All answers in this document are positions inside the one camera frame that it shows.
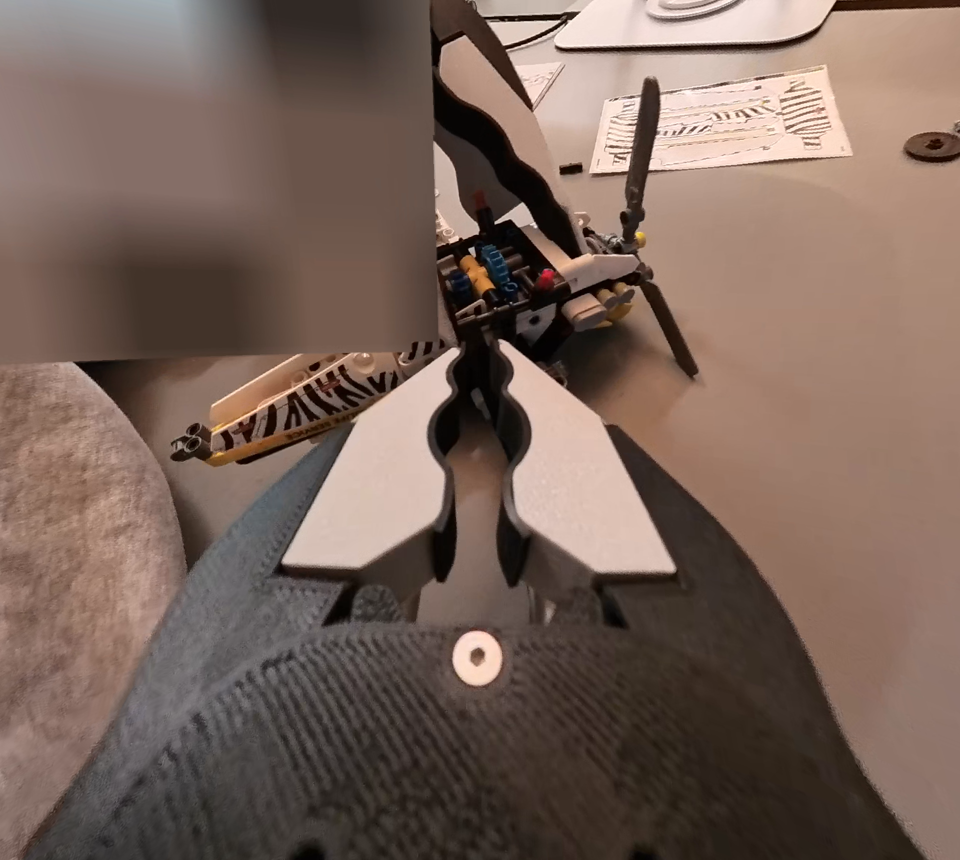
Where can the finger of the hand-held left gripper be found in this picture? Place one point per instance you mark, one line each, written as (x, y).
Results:
(514, 117)
(465, 185)

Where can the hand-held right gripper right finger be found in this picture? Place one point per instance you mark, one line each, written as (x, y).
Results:
(589, 500)

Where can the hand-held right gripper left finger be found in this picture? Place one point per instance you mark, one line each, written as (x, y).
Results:
(375, 492)

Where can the black lego beam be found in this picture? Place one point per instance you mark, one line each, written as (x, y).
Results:
(476, 372)

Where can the zebra striped lego plane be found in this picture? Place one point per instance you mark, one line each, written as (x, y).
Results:
(600, 267)

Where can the lego instruction booklet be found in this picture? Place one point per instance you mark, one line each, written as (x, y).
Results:
(540, 80)

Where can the black round lego disc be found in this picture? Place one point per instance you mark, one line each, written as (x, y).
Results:
(934, 146)

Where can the zebra sticker sheet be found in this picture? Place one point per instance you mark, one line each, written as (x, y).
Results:
(735, 125)

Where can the person's grey sweater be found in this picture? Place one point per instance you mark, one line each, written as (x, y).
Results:
(67, 537)

